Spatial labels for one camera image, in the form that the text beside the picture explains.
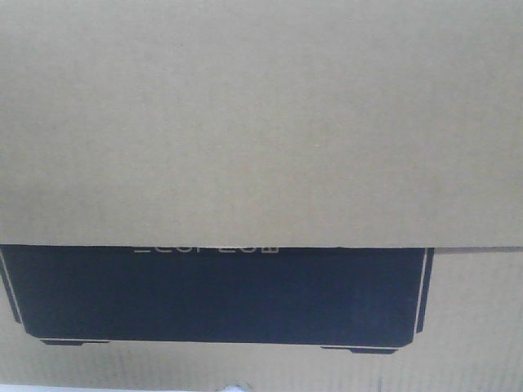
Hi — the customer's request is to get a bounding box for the brown cardboard box black print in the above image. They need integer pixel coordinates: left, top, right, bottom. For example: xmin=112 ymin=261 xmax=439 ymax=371
xmin=1 ymin=1 xmax=522 ymax=391

